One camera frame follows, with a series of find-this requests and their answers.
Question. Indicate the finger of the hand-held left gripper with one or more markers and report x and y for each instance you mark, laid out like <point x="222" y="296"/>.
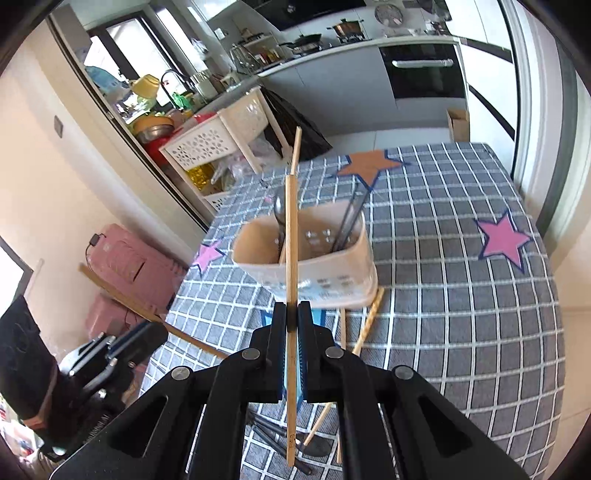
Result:
<point x="99" y="350"/>
<point x="147" y="344"/>

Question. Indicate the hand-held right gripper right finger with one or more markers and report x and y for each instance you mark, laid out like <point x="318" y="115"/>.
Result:
<point x="304" y="350"/>

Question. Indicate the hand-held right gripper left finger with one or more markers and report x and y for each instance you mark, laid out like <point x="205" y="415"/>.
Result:
<point x="280" y="350"/>

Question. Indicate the blue patterned bamboo chopstick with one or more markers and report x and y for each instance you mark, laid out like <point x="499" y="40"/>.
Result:
<point x="115" y="290"/>

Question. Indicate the yellow patterned bamboo chopstick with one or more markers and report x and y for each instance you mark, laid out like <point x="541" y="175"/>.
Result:
<point x="369" y="318"/>

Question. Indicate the beige plastic utensil holder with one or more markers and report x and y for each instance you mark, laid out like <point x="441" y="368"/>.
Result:
<point x="323" y="277"/>

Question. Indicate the dark metal spoon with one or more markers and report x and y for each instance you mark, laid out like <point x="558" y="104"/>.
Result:
<point x="279" y="212"/>

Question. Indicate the person's left forearm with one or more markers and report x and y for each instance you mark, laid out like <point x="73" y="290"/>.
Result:
<point x="23" y="360"/>

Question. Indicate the low pink plastic stool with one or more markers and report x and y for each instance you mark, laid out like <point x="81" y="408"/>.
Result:
<point x="106" y="314"/>

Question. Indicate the gold foil bag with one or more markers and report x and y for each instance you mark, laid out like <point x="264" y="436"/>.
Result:
<point x="203" y="177"/>

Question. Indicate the clear plastic bags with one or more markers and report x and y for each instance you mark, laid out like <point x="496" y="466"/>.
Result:
<point x="244" y="161"/>

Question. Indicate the beige plastic storage trolley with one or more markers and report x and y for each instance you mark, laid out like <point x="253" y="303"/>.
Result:
<point x="203" y="138"/>

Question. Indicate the orange basin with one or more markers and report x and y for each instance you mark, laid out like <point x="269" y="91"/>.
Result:
<point x="154" y="124"/>

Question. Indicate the yellow plastic bowl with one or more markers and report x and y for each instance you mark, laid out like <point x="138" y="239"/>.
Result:
<point x="145" y="85"/>

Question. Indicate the grey kitchen counter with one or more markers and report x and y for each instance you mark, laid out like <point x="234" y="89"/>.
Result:
<point x="341" y="83"/>

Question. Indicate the black kitchen faucet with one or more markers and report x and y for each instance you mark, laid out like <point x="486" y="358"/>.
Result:
<point x="173" y="74"/>

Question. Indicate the cardboard box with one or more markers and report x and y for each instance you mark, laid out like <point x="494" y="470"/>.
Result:
<point x="458" y="127"/>

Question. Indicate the spice rack with bottles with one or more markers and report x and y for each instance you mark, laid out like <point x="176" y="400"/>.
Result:
<point x="265" y="55"/>

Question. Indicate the black built-in oven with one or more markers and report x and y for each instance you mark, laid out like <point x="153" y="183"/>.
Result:
<point x="425" y="78"/>

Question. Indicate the black wok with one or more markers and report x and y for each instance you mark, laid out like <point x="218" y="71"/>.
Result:
<point x="302" y="41"/>

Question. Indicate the white refrigerator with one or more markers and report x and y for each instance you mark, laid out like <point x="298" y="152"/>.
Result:
<point x="485" y="64"/>

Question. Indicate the black range hood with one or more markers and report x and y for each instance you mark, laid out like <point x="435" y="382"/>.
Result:
<point x="300" y="7"/>

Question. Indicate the light round steamer rack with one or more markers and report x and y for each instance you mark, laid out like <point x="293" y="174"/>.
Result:
<point x="388" y="14"/>

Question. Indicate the grey wall switch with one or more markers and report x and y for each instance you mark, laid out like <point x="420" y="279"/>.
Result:
<point x="58" y="127"/>

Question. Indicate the black window frame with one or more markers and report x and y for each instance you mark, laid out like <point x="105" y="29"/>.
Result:
<point x="157" y="44"/>

